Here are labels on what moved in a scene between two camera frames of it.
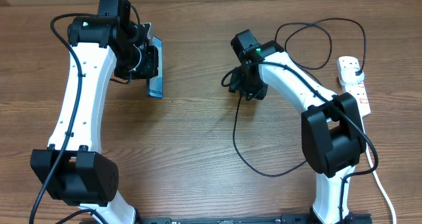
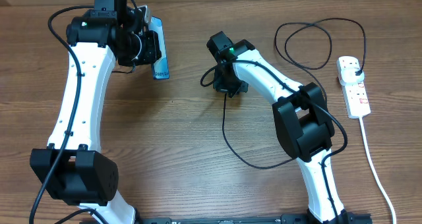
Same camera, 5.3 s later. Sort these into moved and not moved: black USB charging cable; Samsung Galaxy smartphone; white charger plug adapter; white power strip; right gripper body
Moved: black USB charging cable; Samsung Galaxy smartphone; right gripper body
Not moved: white charger plug adapter; white power strip
